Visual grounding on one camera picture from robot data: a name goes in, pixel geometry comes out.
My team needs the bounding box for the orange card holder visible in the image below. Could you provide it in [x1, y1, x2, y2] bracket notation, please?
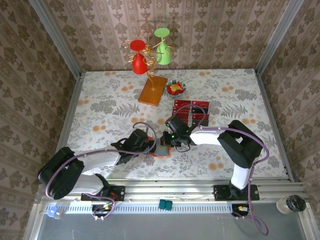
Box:
[147, 136, 173, 158]

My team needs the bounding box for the black connector box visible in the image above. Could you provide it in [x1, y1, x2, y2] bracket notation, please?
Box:
[91, 203, 118, 217]
[231, 203, 250, 218]

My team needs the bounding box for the gold wire rack wooden base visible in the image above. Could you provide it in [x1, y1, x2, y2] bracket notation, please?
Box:
[121, 29, 175, 108]

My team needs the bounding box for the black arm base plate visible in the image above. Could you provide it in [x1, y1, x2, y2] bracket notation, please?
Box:
[81, 185, 126, 202]
[213, 184, 260, 202]

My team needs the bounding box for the aluminium front mounting rail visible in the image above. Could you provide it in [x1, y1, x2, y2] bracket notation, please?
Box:
[37, 177, 307, 204]

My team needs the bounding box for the jar with black lid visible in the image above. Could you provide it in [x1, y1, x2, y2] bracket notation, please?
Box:
[276, 194, 307, 215]

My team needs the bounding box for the white slotted cable duct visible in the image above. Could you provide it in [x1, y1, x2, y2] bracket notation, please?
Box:
[68, 201, 235, 215]

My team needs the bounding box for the blue white connector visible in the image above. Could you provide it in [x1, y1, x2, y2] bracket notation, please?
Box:
[46, 206, 63, 220]

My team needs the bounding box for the aluminium table side rail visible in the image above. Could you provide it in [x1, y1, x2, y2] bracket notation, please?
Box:
[253, 68, 296, 183]
[49, 72, 85, 182]

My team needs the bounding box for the aluminium frame post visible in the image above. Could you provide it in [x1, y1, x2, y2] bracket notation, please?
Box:
[27, 0, 83, 80]
[254, 0, 306, 76]

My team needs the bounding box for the green plastic wine glass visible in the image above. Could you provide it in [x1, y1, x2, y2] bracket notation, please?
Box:
[153, 27, 173, 66]

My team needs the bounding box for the red plastic wine glass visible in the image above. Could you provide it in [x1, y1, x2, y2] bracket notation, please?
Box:
[129, 39, 149, 75]

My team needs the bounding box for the small candy bowl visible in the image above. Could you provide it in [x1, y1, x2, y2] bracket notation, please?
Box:
[164, 79, 187, 96]

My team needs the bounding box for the thin black camera cable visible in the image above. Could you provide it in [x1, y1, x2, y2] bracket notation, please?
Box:
[174, 143, 191, 153]

